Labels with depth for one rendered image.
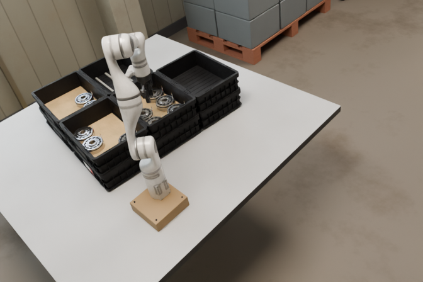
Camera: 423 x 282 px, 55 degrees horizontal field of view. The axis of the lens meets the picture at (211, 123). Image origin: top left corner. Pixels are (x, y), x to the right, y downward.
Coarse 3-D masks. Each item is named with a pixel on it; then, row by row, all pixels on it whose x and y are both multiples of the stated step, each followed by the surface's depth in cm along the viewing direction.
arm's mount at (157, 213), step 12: (144, 192) 187; (180, 192) 184; (132, 204) 183; (144, 204) 182; (156, 204) 181; (168, 204) 180; (180, 204) 180; (144, 216) 178; (156, 216) 176; (168, 216) 177; (156, 228) 176
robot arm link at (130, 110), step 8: (120, 104) 156; (128, 104) 155; (136, 104) 156; (120, 112) 160; (128, 112) 156; (136, 112) 157; (128, 120) 158; (136, 120) 160; (128, 128) 160; (128, 136) 161; (128, 144) 162; (136, 144) 163; (136, 152) 163; (136, 160) 166
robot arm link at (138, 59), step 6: (138, 36) 178; (138, 42) 178; (144, 42) 181; (144, 48) 183; (138, 54) 183; (144, 54) 185; (132, 60) 185; (138, 60) 184; (144, 60) 186; (138, 66) 186
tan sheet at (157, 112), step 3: (141, 96) 233; (144, 99) 230; (144, 102) 228; (177, 102) 224; (144, 105) 226; (147, 105) 225; (150, 105) 225; (153, 105) 225; (150, 108) 223; (153, 108) 223; (156, 108) 222; (153, 111) 220; (156, 111) 220; (159, 111) 220; (162, 111) 219; (165, 111) 219; (156, 114) 218; (159, 114) 218; (162, 114) 218; (165, 114) 217
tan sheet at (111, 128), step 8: (104, 120) 220; (112, 120) 219; (120, 120) 218; (96, 128) 216; (104, 128) 215; (112, 128) 214; (120, 128) 213; (104, 136) 210; (112, 136) 209; (104, 144) 205; (112, 144) 204
